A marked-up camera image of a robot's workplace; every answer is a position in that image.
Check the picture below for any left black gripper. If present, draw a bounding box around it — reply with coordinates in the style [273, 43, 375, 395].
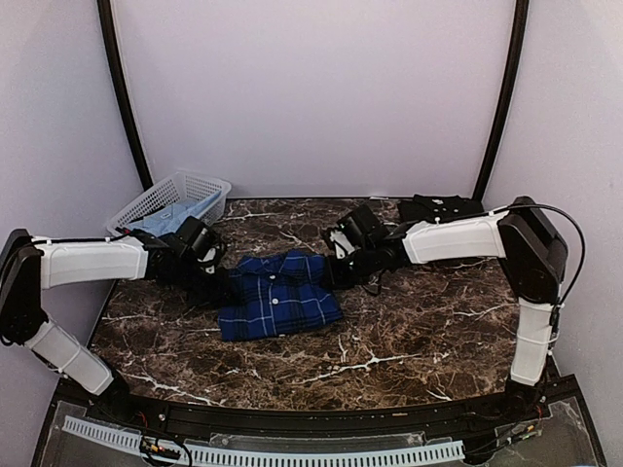
[166, 256, 238, 309]

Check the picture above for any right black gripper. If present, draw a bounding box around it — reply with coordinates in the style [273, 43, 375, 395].
[319, 243, 379, 289]

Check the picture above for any blue plaid long sleeve shirt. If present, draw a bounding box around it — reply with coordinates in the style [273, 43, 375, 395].
[218, 250, 343, 341]

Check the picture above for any black shirt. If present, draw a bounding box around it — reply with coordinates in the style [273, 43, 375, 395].
[398, 195, 484, 223]

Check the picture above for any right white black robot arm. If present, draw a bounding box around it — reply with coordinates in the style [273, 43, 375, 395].
[322, 195, 574, 422]

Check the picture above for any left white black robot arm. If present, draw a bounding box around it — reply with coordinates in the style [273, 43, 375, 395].
[1, 217, 234, 424]

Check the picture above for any light blue shirt in basket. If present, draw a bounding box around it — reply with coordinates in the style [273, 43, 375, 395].
[126, 191, 222, 236]

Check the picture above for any white plastic mesh basket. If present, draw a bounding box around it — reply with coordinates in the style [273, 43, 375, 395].
[106, 171, 232, 236]

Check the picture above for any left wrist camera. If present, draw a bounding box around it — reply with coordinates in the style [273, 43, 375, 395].
[201, 240, 228, 274]

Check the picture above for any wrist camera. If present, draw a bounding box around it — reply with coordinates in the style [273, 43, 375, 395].
[201, 240, 228, 274]
[322, 228, 354, 260]

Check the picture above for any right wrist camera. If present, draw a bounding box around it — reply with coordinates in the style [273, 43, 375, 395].
[322, 228, 354, 260]

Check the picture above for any white slotted cable duct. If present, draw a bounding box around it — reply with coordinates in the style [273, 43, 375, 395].
[62, 415, 465, 466]

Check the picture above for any left black frame post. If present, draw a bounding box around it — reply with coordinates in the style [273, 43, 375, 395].
[96, 0, 154, 191]

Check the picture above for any black frame post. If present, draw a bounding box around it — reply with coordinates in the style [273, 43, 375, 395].
[96, 0, 154, 191]
[472, 0, 530, 202]

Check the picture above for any right black frame post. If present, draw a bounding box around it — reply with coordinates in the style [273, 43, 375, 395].
[472, 0, 530, 202]

